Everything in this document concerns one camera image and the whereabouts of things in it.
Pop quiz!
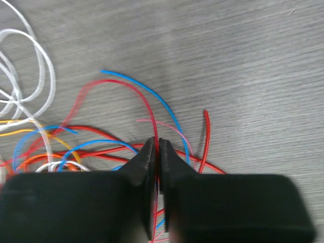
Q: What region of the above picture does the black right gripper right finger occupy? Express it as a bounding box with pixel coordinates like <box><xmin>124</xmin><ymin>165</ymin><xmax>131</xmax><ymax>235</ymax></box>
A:
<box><xmin>159</xmin><ymin>139</ymin><xmax>316</xmax><ymax>242</ymax></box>

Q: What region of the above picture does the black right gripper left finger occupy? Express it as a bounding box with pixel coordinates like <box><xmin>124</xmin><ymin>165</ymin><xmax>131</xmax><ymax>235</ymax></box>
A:
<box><xmin>1</xmin><ymin>139</ymin><xmax>156</xmax><ymax>242</ymax></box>

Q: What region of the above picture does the red wire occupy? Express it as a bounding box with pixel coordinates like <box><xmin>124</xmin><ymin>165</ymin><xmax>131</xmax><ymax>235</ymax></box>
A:
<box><xmin>0</xmin><ymin>79</ymin><xmax>227</xmax><ymax>243</ymax></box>

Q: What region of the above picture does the orange wire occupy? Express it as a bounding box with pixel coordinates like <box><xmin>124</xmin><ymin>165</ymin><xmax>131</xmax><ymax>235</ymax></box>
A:
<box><xmin>17</xmin><ymin>153</ymin><xmax>82</xmax><ymax>173</ymax></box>

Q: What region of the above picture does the yellow wire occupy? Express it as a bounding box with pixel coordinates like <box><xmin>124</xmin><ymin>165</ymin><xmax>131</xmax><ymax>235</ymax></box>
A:
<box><xmin>0</xmin><ymin>120</ymin><xmax>83</xmax><ymax>165</ymax></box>

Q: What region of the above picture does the white wire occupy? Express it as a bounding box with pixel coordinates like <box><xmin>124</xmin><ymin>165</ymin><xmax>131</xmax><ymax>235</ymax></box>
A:
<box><xmin>0</xmin><ymin>0</ymin><xmax>89</xmax><ymax>183</ymax></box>

